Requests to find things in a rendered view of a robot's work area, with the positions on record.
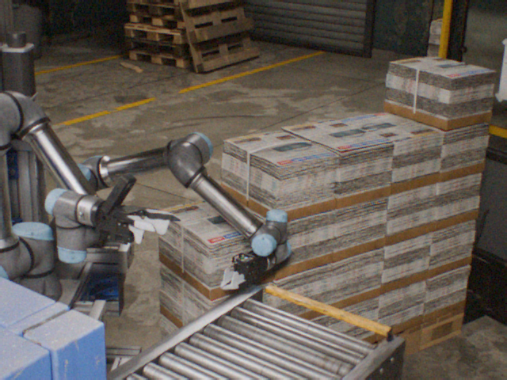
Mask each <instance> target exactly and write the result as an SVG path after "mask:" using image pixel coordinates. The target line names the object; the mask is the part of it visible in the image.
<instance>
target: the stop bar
mask: <svg viewBox="0 0 507 380"><path fill-rule="evenodd" d="M265 293H266V294H269V295H272V296H275V297H278V298H281V299H283V300H286V301H289V302H292V303H295V304H297V305H299V306H303V307H306V308H308V309H310V310H314V311H317V312H319V313H321V314H326V315H328V316H331V317H335V318H337V319H339V320H342V321H345V322H348V323H350V324H353V325H356V326H359V327H361V328H363V329H367V330H370V331H372V332H374V333H378V334H380V335H383V336H390V335H391V334H392V333H393V328H392V327H389V326H385V325H382V324H380V323H377V322H374V321H371V320H368V319H366V318H363V317H360V316H357V315H355V314H352V313H348V312H346V311H344V310H339V309H337V308H335V307H332V306H328V305H326V304H323V303H320V302H316V301H314V300H311V299H309V298H305V297H303V296H300V295H297V294H294V293H292V292H291V291H287V290H285V289H283V288H280V287H276V286H273V285H272V284H269V285H268V286H267V287H266V288H265Z"/></svg>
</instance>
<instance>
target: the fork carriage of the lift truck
mask: <svg viewBox="0 0 507 380"><path fill-rule="evenodd" d="M472 246H474V247H473V248H472V249H473V250H472V253H471V255H472V260H471V264H469V265H470V266H471V271H470V275H469V276H468V280H467V291H466V292H467V294H466V303H467V302H473V303H475V304H477V305H478V306H481V307H482V308H484V310H485V313H486V314H488V315H490V316H491V317H494V318H496V319H498V320H499V321H501V322H503V323H505V324H507V260H505V259H503V258H501V257H499V256H496V255H494V254H492V253H489V252H487V251H486V250H484V249H481V248H479V247H477V246H475V245H472Z"/></svg>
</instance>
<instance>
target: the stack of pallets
mask: <svg viewBox="0 0 507 380"><path fill-rule="evenodd" d="M126 1H127V11H128V12H129V15H130V23H129V24H124V27H125V40H126V47H125V48H128V51H129V61H133V62H137V61H140V60H144V59H150V58H151V64H153V65H158V66H162V65H166V64H169V63H174V62H177V66H176V68H177V69H182V70H184V69H187V68H190V67H193V64H192V63H189V60H190V57H191V56H190V53H189V48H190V46H189V44H188V43H187V40H186V36H185V32H186V29H185V28H184V25H183V22H184V19H183V16H182V15H181V12H180V10H179V6H178V3H179V2H184V1H186V0H126ZM142 5H147V6H144V7H142ZM231 9H235V7H234V6H228V7H223V8H219V11H223V10H231ZM207 13H211V11H210V10H207V11H202V12H198V13H192V17H194V16H198V15H202V14H207ZM143 17H151V18H147V19H143ZM236 20H238V19H237V17H230V18H227V19H222V20H221V22H222V23H226V22H230V21H236ZM208 26H213V21H212V22H208V23H204V24H199V25H194V27H195V29H200V28H205V27H208ZM139 30H145V31H140V32H139ZM215 41H217V39H211V40H205V41H201V42H198V44H199V45H201V44H208V43H211V42H215ZM139 42H141V43H140V44H139ZM235 48H239V44H236V45H234V46H230V47H227V50H228V51H229V50H232V49H235ZM215 52H216V50H215V51H210V52H207V53H204V54H203V57H207V56H209V55H215ZM144 54H145V55H144Z"/></svg>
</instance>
